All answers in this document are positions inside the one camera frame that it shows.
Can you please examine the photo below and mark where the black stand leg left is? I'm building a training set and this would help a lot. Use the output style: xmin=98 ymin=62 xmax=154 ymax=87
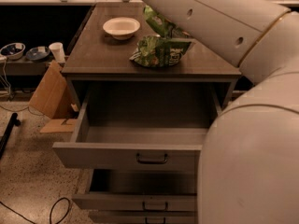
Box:
xmin=0 ymin=113 xmax=21 ymax=159

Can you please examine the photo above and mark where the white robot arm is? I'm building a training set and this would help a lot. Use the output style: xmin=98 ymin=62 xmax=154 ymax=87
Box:
xmin=143 ymin=0 xmax=299 ymax=224

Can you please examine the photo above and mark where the green chip bag on counter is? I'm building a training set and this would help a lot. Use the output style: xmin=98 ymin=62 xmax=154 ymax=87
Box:
xmin=130 ymin=35 xmax=192 ymax=68

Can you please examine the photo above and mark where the grey drawer cabinet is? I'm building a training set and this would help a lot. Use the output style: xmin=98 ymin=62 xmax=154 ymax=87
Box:
xmin=63 ymin=1 xmax=241 ymax=106

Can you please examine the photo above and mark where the grey open drawer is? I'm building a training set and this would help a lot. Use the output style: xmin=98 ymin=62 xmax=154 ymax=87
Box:
xmin=72 ymin=169 xmax=197 ymax=212
xmin=53 ymin=81 xmax=221 ymax=172

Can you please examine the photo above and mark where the black floor cable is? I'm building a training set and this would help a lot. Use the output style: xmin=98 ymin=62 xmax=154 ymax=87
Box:
xmin=0 ymin=197 xmax=73 ymax=224

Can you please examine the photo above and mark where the white paper cup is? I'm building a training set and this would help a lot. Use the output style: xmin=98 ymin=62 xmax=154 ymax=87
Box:
xmin=49 ymin=42 xmax=65 ymax=63

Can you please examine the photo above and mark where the blue bowl left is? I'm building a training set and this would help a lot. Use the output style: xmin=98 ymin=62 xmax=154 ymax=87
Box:
xmin=0 ymin=42 xmax=25 ymax=61

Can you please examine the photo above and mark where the white bowl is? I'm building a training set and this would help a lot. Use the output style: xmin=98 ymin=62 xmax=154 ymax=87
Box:
xmin=103 ymin=17 xmax=140 ymax=40

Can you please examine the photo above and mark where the grey open top drawer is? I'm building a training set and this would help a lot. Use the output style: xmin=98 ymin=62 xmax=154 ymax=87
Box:
xmin=53 ymin=81 xmax=221 ymax=172

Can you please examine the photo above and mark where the green rice chip bag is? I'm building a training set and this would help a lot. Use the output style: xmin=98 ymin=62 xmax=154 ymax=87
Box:
xmin=143 ymin=6 xmax=190 ymax=38

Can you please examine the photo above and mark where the grey side shelf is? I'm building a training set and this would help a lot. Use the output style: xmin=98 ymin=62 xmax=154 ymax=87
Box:
xmin=0 ymin=56 xmax=54 ymax=76

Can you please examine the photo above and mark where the grey bottom drawer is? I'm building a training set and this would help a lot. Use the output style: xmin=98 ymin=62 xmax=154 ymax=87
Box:
xmin=89 ymin=211 xmax=198 ymax=224

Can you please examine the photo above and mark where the grey open middle drawer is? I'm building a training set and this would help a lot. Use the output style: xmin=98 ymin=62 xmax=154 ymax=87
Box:
xmin=72 ymin=169 xmax=197 ymax=212

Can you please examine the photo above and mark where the blue bowl right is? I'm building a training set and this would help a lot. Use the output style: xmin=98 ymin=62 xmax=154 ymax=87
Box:
xmin=25 ymin=46 xmax=50 ymax=62

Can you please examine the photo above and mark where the brown cardboard box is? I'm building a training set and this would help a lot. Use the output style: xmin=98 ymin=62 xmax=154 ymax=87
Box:
xmin=29 ymin=61 xmax=77 ymax=133

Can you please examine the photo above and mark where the blue bowl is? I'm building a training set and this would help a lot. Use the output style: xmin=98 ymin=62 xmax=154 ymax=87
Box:
xmin=0 ymin=42 xmax=25 ymax=61
xmin=25 ymin=46 xmax=50 ymax=62

